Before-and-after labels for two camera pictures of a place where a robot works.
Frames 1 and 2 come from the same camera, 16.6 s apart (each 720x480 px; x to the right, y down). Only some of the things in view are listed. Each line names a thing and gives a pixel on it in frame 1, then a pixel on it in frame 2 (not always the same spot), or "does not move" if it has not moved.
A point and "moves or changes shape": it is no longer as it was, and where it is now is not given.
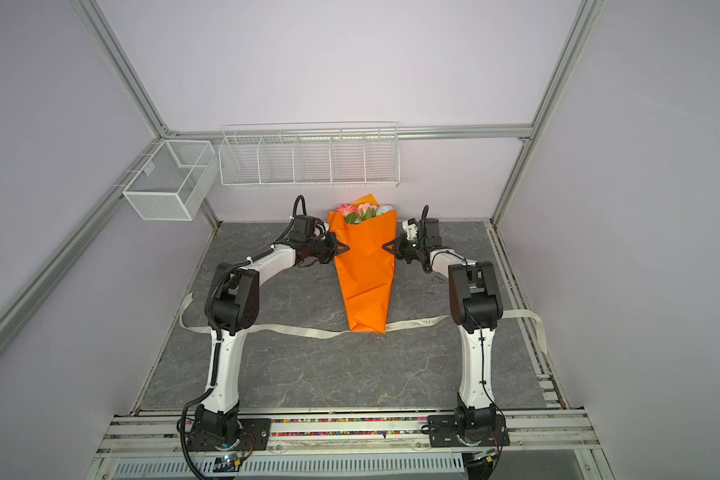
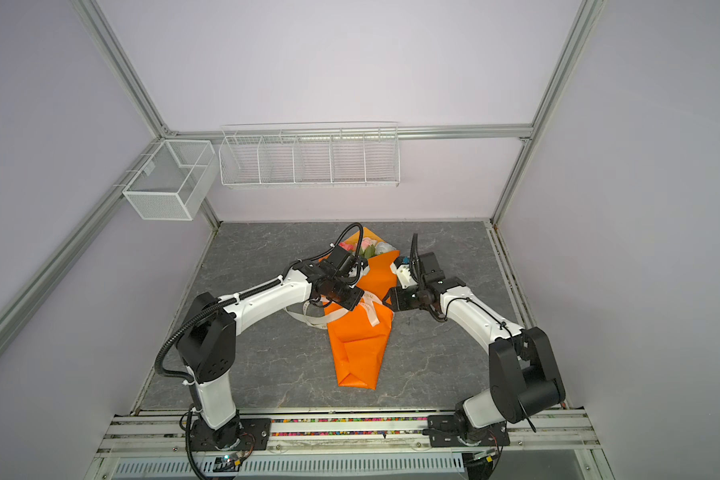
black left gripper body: x=324 y=248 → x=344 y=295
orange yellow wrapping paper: x=367 y=269 moves or changes shape
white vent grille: x=302 y=467 does not move
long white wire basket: x=310 y=155 does not move
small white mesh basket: x=174 y=180 does not move
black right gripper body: x=410 y=250 → x=411 y=298
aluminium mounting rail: x=164 y=433 does not move
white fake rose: x=384 y=208 moves or changes shape
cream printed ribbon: x=387 y=328 → x=367 y=301
